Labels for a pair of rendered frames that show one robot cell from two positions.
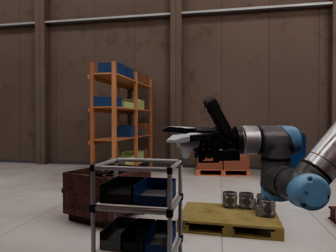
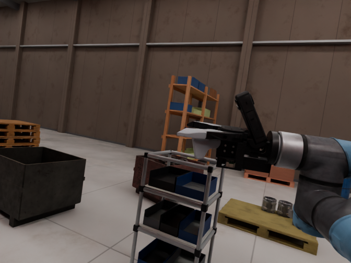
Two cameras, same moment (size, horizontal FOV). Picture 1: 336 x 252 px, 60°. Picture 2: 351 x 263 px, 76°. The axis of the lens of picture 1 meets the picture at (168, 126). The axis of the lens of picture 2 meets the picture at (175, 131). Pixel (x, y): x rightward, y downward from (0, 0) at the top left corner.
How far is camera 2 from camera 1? 0.27 m
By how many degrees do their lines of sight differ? 14
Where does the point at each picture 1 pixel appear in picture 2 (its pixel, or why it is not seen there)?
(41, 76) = (138, 83)
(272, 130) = (320, 143)
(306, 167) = not seen: outside the picture
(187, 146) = (202, 144)
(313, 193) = not seen: outside the picture
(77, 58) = (165, 72)
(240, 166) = (285, 177)
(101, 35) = (185, 56)
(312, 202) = not seen: outside the picture
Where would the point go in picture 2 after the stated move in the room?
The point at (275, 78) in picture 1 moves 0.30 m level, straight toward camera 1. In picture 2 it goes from (331, 105) to (331, 103)
